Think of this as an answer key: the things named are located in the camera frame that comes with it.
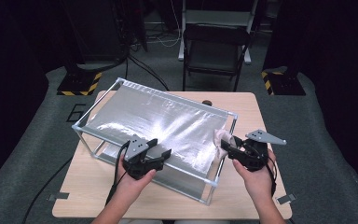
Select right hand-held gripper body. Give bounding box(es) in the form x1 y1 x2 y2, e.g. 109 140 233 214
233 129 287 172

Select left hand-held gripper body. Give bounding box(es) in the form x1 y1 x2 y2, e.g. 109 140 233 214
122 134 166 181

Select two-tier metal frame rack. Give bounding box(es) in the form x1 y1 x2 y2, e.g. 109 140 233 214
72 77 239 206

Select person's right hand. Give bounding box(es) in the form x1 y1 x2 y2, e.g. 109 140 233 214
232 148 277 200

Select person's left hand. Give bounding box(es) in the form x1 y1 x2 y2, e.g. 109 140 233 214
115 155 158 203

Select grey tape strip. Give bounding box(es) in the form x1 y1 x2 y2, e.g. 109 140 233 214
48 191 70 202
275 193 297 205

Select black stand base striped edge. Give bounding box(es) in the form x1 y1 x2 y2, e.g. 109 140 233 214
56 63 103 97
260 67 307 96

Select black folding chair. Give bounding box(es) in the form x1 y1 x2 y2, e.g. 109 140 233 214
182 23 252 91
177 0 260 65

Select black equipment cabinet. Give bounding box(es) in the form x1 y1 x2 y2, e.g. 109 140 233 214
63 0 129 63

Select black curtain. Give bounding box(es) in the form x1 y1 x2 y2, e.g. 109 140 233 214
0 0 85 194
262 0 358 206

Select left hand-held gripper cable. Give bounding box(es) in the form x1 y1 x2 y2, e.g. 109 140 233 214
104 140 131 207

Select hand-held gripper cable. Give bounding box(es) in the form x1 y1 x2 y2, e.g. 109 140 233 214
265 155 278 198
104 140 131 207

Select right hand-held gripper cable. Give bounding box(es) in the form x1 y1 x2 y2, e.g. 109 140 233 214
265 155 278 198

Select thick black floor cable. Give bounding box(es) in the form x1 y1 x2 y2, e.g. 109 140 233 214
127 54 171 91

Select thin black floor cable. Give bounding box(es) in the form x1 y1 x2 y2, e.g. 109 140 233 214
123 57 130 81

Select white cable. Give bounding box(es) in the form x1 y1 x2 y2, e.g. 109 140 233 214
148 0 183 49

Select long black floor cable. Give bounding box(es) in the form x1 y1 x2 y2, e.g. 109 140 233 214
21 158 73 224

